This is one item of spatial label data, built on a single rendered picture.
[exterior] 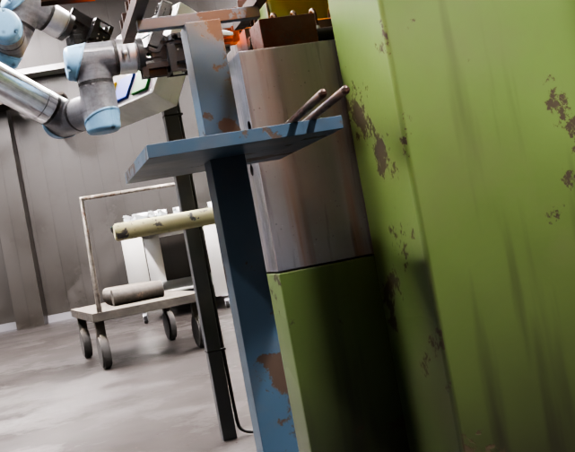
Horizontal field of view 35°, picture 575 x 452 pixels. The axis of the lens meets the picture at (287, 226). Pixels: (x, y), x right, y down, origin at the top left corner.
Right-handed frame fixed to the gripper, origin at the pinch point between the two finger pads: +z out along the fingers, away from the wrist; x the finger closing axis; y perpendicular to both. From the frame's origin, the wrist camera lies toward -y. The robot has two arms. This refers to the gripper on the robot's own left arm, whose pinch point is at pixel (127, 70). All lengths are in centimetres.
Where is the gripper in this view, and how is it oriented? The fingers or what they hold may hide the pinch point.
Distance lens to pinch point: 247.2
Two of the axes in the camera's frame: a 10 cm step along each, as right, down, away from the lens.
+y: 2.2, -9.2, 3.3
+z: 7.4, 3.7, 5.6
